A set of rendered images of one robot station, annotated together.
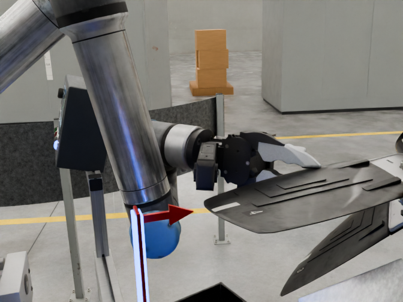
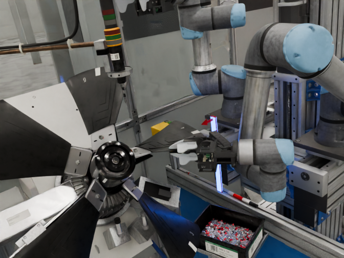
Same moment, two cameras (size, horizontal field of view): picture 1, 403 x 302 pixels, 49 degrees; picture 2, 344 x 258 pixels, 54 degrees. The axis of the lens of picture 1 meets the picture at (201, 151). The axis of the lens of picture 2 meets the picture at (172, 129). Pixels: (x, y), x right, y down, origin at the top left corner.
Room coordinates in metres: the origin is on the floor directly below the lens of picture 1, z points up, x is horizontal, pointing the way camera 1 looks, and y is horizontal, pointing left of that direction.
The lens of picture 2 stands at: (1.48, -0.46, 1.65)
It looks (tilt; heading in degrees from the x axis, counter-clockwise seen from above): 23 degrees down; 161
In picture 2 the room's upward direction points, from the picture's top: 8 degrees counter-clockwise
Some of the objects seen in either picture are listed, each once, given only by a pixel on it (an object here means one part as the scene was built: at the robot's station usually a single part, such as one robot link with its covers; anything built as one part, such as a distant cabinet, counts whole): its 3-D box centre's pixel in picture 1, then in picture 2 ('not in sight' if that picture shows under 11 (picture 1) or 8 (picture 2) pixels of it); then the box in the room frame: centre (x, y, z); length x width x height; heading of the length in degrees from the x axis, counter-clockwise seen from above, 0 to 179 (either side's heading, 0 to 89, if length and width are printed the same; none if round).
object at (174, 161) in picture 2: not in sight; (174, 156); (0.15, -0.01, 0.92); 0.03 x 0.03 x 0.12; 17
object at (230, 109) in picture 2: not in sight; (235, 103); (0.12, 0.35, 1.09); 0.15 x 0.15 x 0.10
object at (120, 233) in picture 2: not in sight; (119, 227); (0.59, -0.37, 0.99); 0.02 x 0.02 x 0.06
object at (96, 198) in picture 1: (98, 216); not in sight; (0.93, 0.24, 0.96); 0.03 x 0.03 x 0.20; 17
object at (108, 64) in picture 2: not in sight; (113, 57); (0.53, -0.27, 1.49); 0.09 x 0.07 x 0.10; 52
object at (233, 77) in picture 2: not in sight; (233, 80); (0.12, 0.35, 1.20); 0.13 x 0.12 x 0.14; 59
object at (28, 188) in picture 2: not in sight; (37, 187); (0.04, -0.62, 0.92); 0.17 x 0.16 x 0.11; 17
